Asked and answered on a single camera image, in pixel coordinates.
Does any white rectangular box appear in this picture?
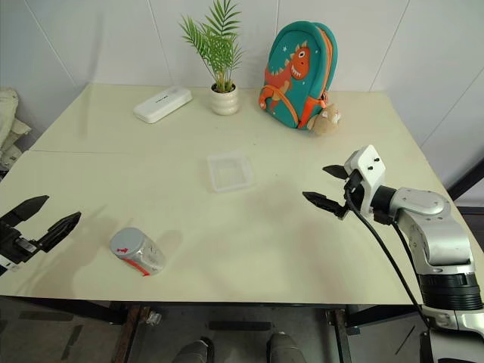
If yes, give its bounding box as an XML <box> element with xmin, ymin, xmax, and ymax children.
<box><xmin>132</xmin><ymin>85</ymin><xmax>194</xmax><ymax>125</ymax></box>

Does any black diagonal bar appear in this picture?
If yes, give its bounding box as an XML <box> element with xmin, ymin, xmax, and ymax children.
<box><xmin>441</xmin><ymin>150</ymin><xmax>484</xmax><ymax>202</ymax></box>

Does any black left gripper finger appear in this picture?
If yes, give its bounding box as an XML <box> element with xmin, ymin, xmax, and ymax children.
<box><xmin>0</xmin><ymin>194</ymin><xmax>51</xmax><ymax>230</ymax></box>
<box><xmin>36</xmin><ymin>211</ymin><xmax>82</xmax><ymax>254</ymax></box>

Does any silver metal can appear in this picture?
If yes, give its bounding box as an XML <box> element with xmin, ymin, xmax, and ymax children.
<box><xmin>123</xmin><ymin>232</ymin><xmax>167</xmax><ymax>281</ymax></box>

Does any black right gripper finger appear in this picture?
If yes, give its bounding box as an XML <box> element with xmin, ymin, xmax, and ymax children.
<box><xmin>302</xmin><ymin>191</ymin><xmax>349</xmax><ymax>222</ymax></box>
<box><xmin>321</xmin><ymin>163</ymin><xmax>351</xmax><ymax>182</ymax></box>

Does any grey object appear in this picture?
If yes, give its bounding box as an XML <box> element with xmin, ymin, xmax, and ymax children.
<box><xmin>109</xmin><ymin>226</ymin><xmax>151</xmax><ymax>264</ymax></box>

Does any teal dinosaur backpack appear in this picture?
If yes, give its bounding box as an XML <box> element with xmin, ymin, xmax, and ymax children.
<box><xmin>258</xmin><ymin>20</ymin><xmax>339</xmax><ymax>132</ymax></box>

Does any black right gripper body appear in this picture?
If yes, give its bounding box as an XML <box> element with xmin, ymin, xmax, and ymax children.
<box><xmin>342</xmin><ymin>169</ymin><xmax>367</xmax><ymax>213</ymax></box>

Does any beige plush toy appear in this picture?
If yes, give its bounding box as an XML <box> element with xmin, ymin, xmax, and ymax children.
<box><xmin>306</xmin><ymin>101</ymin><xmax>345</xmax><ymax>137</ymax></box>

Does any green plant in white pot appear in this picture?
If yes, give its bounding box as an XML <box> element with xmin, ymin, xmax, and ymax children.
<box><xmin>178</xmin><ymin>0</ymin><xmax>245</xmax><ymax>116</ymax></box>

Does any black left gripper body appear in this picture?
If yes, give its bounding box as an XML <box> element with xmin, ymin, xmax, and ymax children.
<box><xmin>0</xmin><ymin>225</ymin><xmax>43</xmax><ymax>266</ymax></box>

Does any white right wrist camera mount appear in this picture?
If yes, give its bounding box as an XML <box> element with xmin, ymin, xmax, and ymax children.
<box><xmin>343</xmin><ymin>144</ymin><xmax>387</xmax><ymax>211</ymax></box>

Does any beige crumpled cloth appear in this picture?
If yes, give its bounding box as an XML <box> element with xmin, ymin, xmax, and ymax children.
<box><xmin>0</xmin><ymin>87</ymin><xmax>33</xmax><ymax>173</ymax></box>

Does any black floor strip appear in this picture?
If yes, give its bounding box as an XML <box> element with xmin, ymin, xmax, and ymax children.
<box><xmin>208</xmin><ymin>321</ymin><xmax>274</xmax><ymax>334</ymax></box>

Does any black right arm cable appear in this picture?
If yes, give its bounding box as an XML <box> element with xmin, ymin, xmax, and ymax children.
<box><xmin>374</xmin><ymin>211</ymin><xmax>424</xmax><ymax>306</ymax></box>
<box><xmin>344</xmin><ymin>185</ymin><xmax>432</xmax><ymax>330</ymax></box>

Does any clear plastic square lid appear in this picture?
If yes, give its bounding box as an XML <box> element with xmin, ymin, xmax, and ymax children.
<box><xmin>206</xmin><ymin>151</ymin><xmax>259</xmax><ymax>194</ymax></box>

